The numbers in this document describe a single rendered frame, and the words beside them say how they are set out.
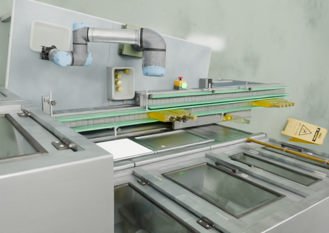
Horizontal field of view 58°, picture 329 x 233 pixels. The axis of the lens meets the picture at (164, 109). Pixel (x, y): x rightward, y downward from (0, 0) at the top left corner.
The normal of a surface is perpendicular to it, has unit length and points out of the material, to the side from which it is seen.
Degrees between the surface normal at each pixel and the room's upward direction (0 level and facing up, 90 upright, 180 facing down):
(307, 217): 0
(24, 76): 0
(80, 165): 0
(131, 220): 90
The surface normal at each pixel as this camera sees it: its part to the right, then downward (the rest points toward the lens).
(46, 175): 0.59, 0.16
